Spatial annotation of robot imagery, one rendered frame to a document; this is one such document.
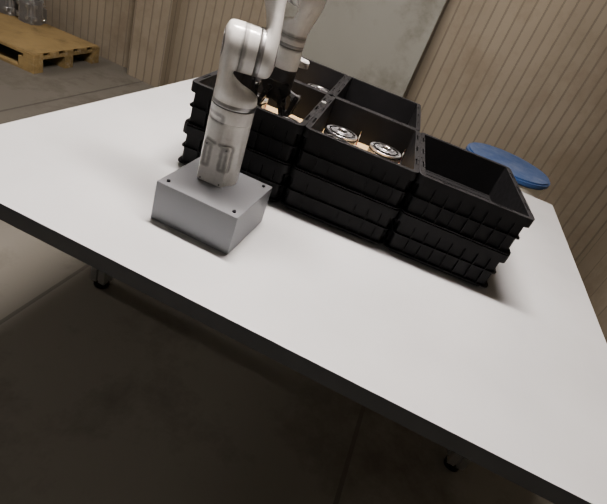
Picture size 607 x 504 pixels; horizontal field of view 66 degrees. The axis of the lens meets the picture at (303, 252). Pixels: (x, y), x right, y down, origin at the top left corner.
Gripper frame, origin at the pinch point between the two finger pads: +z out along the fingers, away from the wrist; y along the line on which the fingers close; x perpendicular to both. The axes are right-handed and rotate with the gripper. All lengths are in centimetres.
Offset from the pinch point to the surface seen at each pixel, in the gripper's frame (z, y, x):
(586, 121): -2, 128, 231
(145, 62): 86, -178, 211
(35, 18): 84, -260, 188
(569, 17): -49, 84, 232
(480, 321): 15, 71, -18
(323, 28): 8, -48, 201
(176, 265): 16, 8, -50
